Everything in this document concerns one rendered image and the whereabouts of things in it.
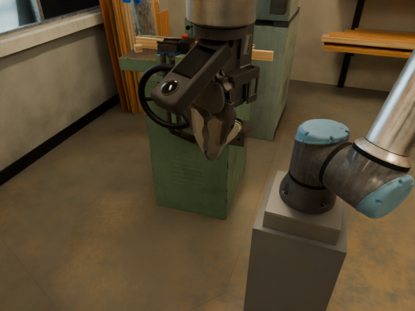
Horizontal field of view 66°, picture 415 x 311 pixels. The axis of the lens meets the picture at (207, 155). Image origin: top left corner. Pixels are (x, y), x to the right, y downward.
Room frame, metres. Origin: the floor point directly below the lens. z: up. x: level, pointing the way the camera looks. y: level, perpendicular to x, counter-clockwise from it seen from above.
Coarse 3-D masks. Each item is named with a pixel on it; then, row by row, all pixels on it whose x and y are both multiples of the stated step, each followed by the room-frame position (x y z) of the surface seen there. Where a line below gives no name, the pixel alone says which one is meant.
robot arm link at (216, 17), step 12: (192, 0) 0.42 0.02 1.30; (204, 0) 0.40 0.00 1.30; (216, 0) 0.40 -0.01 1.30; (228, 0) 0.40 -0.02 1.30; (240, 0) 0.40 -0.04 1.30; (252, 0) 0.42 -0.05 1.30; (192, 12) 0.42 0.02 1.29; (204, 12) 0.40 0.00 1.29; (216, 12) 0.40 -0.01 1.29; (228, 12) 0.40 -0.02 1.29; (240, 12) 0.40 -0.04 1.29; (252, 12) 0.42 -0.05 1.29; (204, 24) 0.40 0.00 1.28; (216, 24) 0.40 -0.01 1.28; (228, 24) 0.40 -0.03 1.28; (240, 24) 0.40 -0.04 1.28
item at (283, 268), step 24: (264, 240) 0.75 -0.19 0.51; (288, 240) 0.72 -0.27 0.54; (312, 240) 0.71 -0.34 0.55; (264, 264) 0.74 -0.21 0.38; (288, 264) 0.72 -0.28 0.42; (312, 264) 0.69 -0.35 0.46; (336, 264) 0.67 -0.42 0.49; (264, 288) 0.74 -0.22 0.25; (288, 288) 0.71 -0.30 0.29; (312, 288) 0.68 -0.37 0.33
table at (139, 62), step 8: (144, 48) 1.65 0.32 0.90; (128, 56) 1.52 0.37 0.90; (136, 56) 1.52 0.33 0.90; (144, 56) 1.52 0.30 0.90; (152, 56) 1.52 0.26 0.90; (120, 64) 1.50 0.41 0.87; (128, 64) 1.49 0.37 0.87; (136, 64) 1.48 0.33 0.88; (144, 64) 1.47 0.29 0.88; (152, 64) 1.45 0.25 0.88; (160, 80) 1.34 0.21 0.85
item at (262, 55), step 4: (252, 52) 1.48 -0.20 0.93; (256, 52) 1.47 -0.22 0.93; (260, 52) 1.47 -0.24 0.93; (264, 52) 1.46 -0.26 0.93; (268, 52) 1.46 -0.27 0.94; (272, 52) 1.45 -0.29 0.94; (252, 56) 1.48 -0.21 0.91; (256, 56) 1.47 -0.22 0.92; (260, 56) 1.47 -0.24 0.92; (264, 56) 1.46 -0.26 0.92; (268, 56) 1.45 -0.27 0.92; (272, 56) 1.45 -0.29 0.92; (268, 60) 1.45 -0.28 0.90
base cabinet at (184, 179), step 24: (168, 144) 1.44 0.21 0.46; (192, 144) 1.40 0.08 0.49; (168, 168) 1.44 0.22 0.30; (192, 168) 1.40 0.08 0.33; (216, 168) 1.36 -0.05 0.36; (240, 168) 1.71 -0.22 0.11; (168, 192) 1.45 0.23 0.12; (192, 192) 1.40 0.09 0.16; (216, 192) 1.36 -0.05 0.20; (216, 216) 1.36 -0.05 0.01
